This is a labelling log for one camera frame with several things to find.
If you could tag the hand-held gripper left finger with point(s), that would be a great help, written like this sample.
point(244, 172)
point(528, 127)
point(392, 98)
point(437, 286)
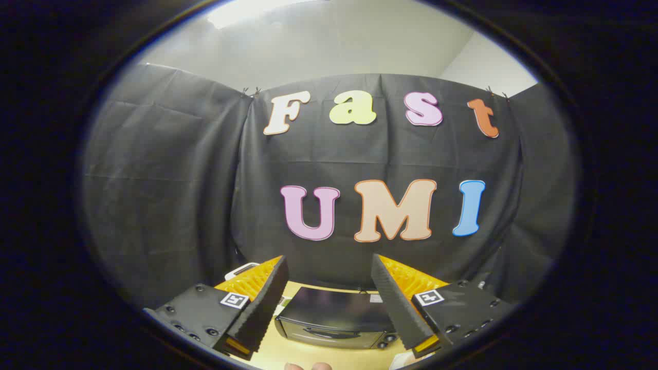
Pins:
point(263, 303)

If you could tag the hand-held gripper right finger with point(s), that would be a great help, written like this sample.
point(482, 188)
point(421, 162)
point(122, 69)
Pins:
point(396, 303)

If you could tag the black toaster oven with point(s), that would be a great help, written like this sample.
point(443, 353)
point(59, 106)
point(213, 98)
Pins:
point(334, 318)

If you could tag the white pop-up toaster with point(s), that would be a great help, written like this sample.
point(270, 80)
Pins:
point(241, 269)

